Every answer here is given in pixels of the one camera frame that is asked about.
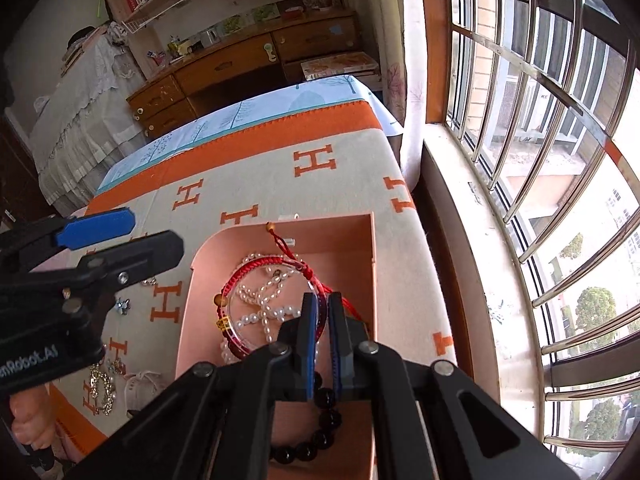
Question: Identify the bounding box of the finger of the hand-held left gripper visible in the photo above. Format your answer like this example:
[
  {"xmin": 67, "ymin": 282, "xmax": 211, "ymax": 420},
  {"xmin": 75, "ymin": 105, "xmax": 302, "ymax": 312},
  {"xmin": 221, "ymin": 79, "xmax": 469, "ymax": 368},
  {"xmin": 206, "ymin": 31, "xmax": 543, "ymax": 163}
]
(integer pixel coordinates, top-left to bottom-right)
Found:
[
  {"xmin": 0, "ymin": 230, "xmax": 185, "ymax": 297},
  {"xmin": 0, "ymin": 208, "xmax": 137, "ymax": 275}
]

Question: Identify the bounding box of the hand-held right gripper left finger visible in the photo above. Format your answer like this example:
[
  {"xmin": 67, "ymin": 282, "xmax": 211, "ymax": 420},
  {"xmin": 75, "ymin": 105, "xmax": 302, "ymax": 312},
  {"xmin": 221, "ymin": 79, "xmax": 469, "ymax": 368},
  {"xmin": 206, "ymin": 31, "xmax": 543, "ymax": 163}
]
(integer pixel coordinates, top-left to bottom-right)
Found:
[{"xmin": 65, "ymin": 292, "xmax": 319, "ymax": 480}]

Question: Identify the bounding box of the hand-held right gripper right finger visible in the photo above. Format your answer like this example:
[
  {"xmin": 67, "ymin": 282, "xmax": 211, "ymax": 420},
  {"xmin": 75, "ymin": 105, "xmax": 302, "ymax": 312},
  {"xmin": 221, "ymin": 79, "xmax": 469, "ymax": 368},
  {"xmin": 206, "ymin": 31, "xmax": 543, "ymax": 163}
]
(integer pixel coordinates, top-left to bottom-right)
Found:
[{"xmin": 327, "ymin": 291, "xmax": 578, "ymax": 480}]

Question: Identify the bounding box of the red bangle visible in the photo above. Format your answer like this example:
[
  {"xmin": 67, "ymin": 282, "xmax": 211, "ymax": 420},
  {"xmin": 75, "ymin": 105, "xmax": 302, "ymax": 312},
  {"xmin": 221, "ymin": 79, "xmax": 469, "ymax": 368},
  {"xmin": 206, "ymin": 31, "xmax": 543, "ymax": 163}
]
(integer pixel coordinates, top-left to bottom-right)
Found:
[{"xmin": 216, "ymin": 256, "xmax": 333, "ymax": 361}]

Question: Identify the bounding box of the pink jewelry box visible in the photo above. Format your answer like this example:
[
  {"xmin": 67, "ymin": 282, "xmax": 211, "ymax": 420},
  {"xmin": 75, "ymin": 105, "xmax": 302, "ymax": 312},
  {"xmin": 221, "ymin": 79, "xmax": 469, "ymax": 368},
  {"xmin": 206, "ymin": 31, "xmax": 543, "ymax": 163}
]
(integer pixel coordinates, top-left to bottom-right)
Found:
[{"xmin": 175, "ymin": 212, "xmax": 377, "ymax": 480}]

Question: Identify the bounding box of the person's left hand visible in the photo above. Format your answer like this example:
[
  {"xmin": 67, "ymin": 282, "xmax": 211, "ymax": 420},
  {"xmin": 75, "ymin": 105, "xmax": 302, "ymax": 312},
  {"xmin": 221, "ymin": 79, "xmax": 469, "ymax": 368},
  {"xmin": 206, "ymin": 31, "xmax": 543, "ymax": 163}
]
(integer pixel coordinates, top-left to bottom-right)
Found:
[{"xmin": 10, "ymin": 385, "xmax": 56, "ymax": 462}]

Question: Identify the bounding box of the white lace cover cloth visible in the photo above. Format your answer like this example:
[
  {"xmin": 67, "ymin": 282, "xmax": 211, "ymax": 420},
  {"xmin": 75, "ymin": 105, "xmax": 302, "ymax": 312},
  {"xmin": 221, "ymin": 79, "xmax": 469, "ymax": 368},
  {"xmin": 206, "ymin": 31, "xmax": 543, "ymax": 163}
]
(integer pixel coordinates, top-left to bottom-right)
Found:
[{"xmin": 32, "ymin": 25, "xmax": 151, "ymax": 211}]

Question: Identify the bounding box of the orange and beige printed blanket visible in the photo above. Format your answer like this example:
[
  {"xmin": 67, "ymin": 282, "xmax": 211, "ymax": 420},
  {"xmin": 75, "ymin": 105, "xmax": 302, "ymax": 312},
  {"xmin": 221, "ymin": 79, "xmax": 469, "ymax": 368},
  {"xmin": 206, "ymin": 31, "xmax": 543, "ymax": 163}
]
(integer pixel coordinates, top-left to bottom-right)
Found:
[{"xmin": 47, "ymin": 100, "xmax": 458, "ymax": 466}]

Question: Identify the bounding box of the blue tree print sheet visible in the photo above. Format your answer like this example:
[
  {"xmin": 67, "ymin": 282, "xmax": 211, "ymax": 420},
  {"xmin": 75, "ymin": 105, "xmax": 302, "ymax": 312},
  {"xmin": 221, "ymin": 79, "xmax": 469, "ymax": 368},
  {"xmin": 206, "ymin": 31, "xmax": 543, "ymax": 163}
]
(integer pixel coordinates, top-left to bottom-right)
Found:
[{"xmin": 97, "ymin": 75, "xmax": 406, "ymax": 193}]

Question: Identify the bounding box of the stack of books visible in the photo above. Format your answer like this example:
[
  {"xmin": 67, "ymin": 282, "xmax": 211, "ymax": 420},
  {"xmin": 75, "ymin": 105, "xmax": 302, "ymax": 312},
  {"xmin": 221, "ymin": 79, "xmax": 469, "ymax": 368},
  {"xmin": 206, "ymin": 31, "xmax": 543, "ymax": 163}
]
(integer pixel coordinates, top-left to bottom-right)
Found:
[{"xmin": 62, "ymin": 27, "xmax": 108, "ymax": 73}]

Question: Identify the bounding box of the wooden desk with drawers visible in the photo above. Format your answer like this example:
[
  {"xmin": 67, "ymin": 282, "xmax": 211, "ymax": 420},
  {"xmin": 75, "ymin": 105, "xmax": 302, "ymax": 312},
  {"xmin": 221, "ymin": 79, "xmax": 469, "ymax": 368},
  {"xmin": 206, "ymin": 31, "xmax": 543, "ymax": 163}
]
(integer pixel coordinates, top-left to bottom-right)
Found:
[{"xmin": 125, "ymin": 10, "xmax": 363, "ymax": 138}]

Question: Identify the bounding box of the flat orange patterned box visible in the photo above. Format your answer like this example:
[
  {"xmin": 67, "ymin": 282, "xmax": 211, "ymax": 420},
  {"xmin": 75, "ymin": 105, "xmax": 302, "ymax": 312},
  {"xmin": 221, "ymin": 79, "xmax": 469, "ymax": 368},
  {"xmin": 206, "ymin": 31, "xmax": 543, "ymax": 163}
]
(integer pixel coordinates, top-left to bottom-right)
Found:
[{"xmin": 300, "ymin": 52, "xmax": 381, "ymax": 81}]

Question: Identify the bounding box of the white curtain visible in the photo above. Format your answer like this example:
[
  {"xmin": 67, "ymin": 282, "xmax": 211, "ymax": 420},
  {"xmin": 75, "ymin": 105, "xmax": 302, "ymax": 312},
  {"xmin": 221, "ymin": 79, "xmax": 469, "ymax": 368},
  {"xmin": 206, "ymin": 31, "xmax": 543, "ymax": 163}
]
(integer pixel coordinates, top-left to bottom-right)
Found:
[{"xmin": 370, "ymin": 0, "xmax": 426, "ymax": 196}]

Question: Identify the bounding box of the metal window grille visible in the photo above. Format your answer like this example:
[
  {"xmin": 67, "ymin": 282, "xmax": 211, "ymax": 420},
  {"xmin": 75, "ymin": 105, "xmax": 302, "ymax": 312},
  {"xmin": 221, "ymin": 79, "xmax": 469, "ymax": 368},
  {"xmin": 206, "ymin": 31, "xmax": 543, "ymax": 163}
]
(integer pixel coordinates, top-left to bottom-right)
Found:
[{"xmin": 447, "ymin": 0, "xmax": 640, "ymax": 461}]

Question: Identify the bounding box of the white pearl bracelet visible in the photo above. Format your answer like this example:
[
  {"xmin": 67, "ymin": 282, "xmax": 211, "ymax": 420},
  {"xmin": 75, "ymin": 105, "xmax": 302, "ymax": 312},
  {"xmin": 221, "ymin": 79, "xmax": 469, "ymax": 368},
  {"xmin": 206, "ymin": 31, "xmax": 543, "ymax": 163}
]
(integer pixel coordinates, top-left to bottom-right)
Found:
[{"xmin": 220, "ymin": 255, "xmax": 321, "ymax": 366}]

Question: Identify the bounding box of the black bead bracelet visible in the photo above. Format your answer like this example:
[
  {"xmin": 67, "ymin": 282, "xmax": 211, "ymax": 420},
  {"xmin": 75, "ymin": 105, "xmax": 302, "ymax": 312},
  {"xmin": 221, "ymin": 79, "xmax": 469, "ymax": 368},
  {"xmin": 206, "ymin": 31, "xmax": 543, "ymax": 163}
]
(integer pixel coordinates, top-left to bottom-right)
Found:
[{"xmin": 269, "ymin": 370, "xmax": 346, "ymax": 464}]

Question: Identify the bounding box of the gold chain bracelet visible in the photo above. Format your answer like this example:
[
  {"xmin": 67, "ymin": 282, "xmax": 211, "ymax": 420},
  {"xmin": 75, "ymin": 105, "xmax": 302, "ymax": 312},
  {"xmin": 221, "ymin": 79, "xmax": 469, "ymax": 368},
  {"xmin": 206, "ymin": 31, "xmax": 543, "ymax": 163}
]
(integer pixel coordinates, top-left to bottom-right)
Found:
[{"xmin": 89, "ymin": 364, "xmax": 119, "ymax": 417}]

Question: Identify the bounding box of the red cord bracelet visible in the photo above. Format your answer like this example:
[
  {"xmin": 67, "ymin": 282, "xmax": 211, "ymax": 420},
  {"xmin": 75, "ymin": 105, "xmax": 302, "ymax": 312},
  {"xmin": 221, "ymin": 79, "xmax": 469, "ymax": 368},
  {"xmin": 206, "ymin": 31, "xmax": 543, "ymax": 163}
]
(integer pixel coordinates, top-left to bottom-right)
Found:
[{"xmin": 265, "ymin": 221, "xmax": 366, "ymax": 326}]

